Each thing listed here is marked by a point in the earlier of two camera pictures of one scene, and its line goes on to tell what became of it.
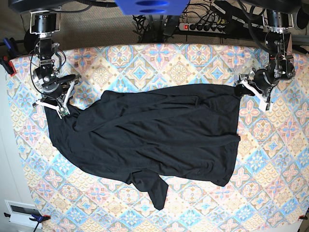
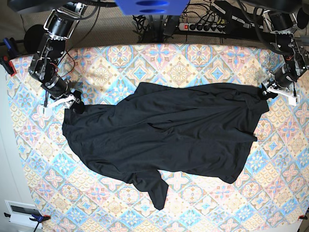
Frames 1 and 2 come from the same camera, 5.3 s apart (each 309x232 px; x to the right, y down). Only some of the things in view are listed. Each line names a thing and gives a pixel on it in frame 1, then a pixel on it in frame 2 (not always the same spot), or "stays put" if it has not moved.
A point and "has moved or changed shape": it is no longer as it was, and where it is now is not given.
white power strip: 205,28 stays put
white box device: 21,213 stays put
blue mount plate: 152,7 stays put
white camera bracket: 262,100 -> 294,100
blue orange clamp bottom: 38,218 stays put
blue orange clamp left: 6,60 stays put
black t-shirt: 153,137 has moved or changed shape
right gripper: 263,80 -> 286,75
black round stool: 30,40 stays put
